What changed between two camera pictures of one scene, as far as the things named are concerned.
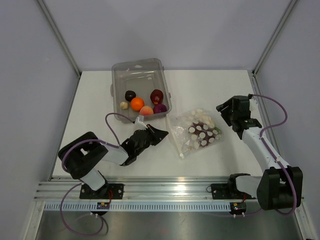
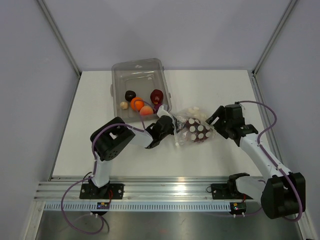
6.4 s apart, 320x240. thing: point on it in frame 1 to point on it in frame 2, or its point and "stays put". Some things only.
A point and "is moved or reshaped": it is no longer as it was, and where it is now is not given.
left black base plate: (108, 191) stays put
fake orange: (136, 103) stays put
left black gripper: (158, 135) to (172, 132)
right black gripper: (224, 112) to (219, 113)
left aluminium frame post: (60, 36) stays put
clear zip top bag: (193, 130) is moved or reshaped
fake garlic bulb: (124, 105) stays put
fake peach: (146, 110) stays put
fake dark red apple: (156, 96) stays put
